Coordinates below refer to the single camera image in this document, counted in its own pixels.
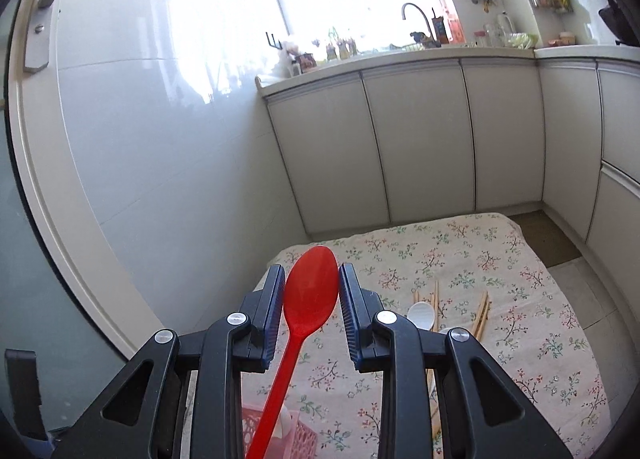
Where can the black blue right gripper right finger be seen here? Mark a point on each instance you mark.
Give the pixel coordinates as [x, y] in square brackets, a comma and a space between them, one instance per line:
[482, 411]

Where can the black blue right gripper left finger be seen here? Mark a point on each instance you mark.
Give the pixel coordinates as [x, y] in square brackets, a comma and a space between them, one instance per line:
[138, 415]

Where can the red plastic spoon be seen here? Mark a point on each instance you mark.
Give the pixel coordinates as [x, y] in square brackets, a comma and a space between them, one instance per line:
[309, 297]

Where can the white lower kitchen cabinets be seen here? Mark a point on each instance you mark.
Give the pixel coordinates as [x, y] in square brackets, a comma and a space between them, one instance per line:
[412, 136]

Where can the curved kitchen faucet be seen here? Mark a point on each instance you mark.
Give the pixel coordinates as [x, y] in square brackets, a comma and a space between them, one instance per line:
[416, 23]

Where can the white ridged rice paddle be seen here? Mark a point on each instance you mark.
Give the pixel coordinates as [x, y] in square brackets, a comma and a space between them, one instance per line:
[457, 331]

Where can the small white plastic spoon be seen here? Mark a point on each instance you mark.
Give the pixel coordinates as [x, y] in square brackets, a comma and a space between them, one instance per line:
[422, 315]

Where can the floral tablecloth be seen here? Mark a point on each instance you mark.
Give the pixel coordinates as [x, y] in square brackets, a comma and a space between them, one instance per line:
[532, 331]

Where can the pink perforated utensil basket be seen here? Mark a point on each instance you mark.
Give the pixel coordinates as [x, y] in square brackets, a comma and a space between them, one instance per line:
[291, 438]

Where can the brown floor mat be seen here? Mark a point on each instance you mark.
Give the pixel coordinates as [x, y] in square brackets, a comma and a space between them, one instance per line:
[551, 245]

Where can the white door frame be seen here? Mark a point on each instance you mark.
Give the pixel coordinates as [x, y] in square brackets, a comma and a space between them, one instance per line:
[60, 208]

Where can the silver door handle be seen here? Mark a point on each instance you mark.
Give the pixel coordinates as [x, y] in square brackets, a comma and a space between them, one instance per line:
[38, 37]

